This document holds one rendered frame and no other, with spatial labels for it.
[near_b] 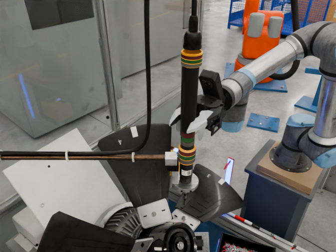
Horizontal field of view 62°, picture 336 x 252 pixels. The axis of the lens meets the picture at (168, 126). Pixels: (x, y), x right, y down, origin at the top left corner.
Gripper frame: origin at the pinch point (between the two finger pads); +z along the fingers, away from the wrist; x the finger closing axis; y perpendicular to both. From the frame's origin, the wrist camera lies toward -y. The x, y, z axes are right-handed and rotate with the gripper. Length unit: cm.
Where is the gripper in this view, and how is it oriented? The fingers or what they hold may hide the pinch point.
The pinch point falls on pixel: (181, 123)
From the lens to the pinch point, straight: 62.6
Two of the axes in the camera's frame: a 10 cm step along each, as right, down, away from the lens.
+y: 0.0, 8.3, 5.6
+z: -6.0, 4.5, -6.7
